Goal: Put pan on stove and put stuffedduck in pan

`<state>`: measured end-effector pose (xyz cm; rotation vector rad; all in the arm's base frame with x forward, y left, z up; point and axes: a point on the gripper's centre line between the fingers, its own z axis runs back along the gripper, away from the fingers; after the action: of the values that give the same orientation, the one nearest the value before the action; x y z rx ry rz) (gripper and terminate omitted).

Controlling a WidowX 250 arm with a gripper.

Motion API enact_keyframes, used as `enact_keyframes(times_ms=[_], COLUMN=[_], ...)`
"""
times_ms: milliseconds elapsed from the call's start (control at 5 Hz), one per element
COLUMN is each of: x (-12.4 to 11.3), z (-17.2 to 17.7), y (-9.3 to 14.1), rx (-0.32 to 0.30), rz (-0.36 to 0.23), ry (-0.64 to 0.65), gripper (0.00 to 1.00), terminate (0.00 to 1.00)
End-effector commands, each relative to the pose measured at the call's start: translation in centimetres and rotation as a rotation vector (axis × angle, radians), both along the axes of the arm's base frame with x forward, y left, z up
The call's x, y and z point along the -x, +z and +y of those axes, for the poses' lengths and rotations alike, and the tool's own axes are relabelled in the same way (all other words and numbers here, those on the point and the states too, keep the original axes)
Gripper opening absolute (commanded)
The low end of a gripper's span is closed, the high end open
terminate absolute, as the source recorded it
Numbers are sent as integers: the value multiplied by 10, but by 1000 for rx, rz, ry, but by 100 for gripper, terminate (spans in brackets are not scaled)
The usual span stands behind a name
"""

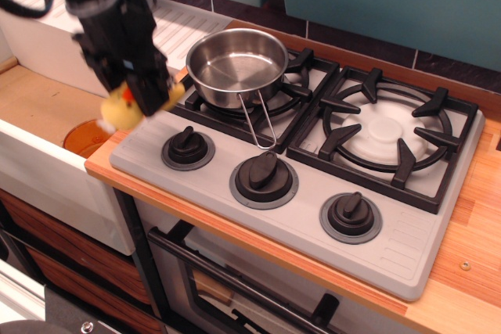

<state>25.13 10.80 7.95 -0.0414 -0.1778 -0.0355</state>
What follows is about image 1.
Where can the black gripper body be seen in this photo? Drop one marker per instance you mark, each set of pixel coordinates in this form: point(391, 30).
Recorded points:
point(122, 33)

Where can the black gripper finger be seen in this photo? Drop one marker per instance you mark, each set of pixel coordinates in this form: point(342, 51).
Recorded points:
point(110, 75)
point(151, 90)

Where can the yellow stuffed duck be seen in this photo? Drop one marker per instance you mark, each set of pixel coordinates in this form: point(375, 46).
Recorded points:
point(120, 111)

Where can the stainless steel pan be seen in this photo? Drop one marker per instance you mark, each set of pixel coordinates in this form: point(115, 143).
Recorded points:
point(237, 69)

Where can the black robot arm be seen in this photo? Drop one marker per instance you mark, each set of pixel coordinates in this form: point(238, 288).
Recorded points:
point(117, 44)

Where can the black left stove knob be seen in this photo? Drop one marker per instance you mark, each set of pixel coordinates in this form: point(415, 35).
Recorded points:
point(188, 150)

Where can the black stove knob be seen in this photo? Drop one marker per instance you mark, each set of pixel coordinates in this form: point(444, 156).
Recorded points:
point(264, 182)
point(188, 150)
point(351, 218)

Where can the black middle stove knob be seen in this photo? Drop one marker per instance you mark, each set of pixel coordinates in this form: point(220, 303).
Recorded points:
point(264, 182)

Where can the grey toy stove top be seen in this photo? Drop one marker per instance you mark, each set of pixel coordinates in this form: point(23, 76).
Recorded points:
point(398, 260)

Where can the black right stove knob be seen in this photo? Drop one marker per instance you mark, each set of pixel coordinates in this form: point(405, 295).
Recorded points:
point(351, 218)

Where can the orange plastic plate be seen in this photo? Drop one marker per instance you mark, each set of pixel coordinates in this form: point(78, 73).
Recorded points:
point(85, 138)

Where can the white toy sink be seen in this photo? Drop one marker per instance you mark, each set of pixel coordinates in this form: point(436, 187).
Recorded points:
point(47, 90)

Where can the black left burner grate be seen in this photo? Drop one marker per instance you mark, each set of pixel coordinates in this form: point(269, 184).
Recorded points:
point(303, 81)

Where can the black burner grate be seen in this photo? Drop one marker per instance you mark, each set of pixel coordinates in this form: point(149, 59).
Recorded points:
point(303, 81)
point(401, 141)

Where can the wooden drawer unit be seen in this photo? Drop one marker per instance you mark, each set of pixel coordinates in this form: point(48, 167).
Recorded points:
point(85, 270)

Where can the toy oven door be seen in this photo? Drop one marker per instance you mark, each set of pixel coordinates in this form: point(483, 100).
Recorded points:
point(223, 288)

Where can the black right burner grate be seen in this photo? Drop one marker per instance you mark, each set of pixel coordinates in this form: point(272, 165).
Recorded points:
point(401, 141)

